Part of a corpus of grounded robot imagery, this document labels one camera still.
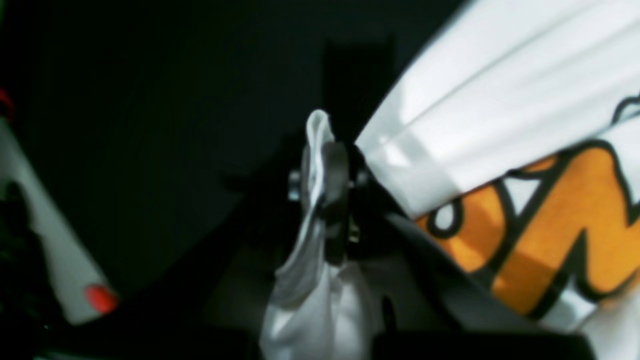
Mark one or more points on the black table cloth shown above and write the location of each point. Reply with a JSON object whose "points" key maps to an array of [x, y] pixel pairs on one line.
{"points": [[130, 111]]}

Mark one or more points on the red black clamp far left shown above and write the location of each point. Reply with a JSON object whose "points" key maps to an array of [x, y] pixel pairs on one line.
{"points": [[80, 286]]}

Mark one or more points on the white graphic t-shirt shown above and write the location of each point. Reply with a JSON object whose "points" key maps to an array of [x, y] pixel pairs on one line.
{"points": [[512, 142]]}

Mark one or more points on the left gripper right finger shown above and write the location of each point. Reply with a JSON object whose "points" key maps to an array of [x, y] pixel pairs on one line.
{"points": [[406, 279]]}

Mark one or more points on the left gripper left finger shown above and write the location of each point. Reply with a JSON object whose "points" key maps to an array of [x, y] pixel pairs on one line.
{"points": [[226, 280]]}

